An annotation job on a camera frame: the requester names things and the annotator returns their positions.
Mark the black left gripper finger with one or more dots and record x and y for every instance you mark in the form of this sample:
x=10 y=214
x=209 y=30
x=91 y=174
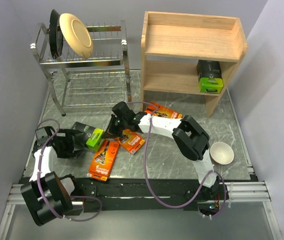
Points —
x=73 y=154
x=79 y=137

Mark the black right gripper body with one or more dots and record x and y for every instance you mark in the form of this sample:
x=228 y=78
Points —
x=124 y=123

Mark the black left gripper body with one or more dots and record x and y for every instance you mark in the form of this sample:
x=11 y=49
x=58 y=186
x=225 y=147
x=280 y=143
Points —
x=63 y=146

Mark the black green razor box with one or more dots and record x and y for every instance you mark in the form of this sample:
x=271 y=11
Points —
x=209 y=76
x=94 y=135

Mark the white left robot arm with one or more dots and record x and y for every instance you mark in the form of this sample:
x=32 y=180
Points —
x=46 y=195

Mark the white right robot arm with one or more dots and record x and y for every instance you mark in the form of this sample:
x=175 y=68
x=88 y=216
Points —
x=190 y=138

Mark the wooden two-tier shelf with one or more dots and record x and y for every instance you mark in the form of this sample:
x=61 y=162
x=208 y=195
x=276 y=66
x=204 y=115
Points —
x=189 y=36

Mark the orange razor box middle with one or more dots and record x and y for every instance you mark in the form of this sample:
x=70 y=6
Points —
x=131 y=141

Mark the orange razor box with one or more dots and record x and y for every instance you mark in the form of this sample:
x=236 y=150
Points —
x=162 y=111
x=103 y=160
x=131 y=141

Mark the orange razor box right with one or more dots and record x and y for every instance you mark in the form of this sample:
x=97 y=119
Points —
x=162 y=111

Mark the orange razor box left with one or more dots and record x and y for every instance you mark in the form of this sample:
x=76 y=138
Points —
x=103 y=160

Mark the chrome dish rack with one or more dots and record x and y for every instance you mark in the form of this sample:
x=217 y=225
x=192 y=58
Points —
x=77 y=83

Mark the white small bowl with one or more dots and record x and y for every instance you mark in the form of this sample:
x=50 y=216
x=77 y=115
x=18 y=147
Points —
x=222 y=153

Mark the beige wooden plate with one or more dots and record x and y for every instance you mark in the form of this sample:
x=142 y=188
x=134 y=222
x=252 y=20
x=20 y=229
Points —
x=76 y=35

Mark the black plate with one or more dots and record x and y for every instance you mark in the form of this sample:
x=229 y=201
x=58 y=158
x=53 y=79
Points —
x=55 y=35

